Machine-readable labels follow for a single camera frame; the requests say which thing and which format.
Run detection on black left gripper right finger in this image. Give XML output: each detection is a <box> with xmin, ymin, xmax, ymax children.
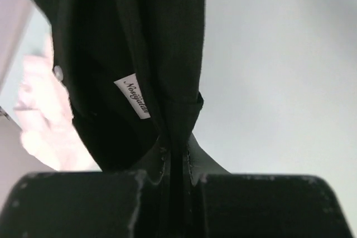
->
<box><xmin>186</xmin><ymin>137</ymin><xmax>352</xmax><ymax>237</ymax></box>

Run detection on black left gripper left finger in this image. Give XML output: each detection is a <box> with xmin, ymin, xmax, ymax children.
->
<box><xmin>1</xmin><ymin>143</ymin><xmax>170</xmax><ymax>238</ymax></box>

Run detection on black long sleeve shirt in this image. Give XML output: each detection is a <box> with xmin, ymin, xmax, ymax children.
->
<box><xmin>33</xmin><ymin>0</ymin><xmax>205</xmax><ymax>237</ymax></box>

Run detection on folded white shirt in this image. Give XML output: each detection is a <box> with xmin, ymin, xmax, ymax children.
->
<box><xmin>13</xmin><ymin>54</ymin><xmax>101</xmax><ymax>172</ymax></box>

